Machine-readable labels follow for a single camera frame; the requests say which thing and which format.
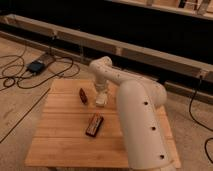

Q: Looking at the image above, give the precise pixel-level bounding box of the dark chocolate bar package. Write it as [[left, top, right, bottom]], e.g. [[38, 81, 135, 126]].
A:
[[85, 114, 104, 137]]

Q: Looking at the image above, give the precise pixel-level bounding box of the black cable right side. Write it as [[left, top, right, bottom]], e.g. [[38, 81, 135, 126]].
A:
[[188, 75, 213, 165]]

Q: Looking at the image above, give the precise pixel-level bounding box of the black floor cable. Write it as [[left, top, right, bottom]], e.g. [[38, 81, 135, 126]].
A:
[[0, 43, 81, 90]]

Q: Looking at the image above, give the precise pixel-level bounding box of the wooden table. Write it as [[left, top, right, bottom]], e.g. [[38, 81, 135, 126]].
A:
[[25, 79, 181, 169]]

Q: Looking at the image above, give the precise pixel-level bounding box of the blue power box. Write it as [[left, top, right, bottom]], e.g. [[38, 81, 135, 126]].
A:
[[27, 61, 45, 74]]

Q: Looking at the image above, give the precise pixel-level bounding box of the white sponge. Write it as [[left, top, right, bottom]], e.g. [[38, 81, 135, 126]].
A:
[[96, 94, 107, 107]]

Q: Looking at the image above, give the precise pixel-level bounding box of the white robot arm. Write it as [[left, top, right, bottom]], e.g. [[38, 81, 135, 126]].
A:
[[89, 56, 176, 171]]

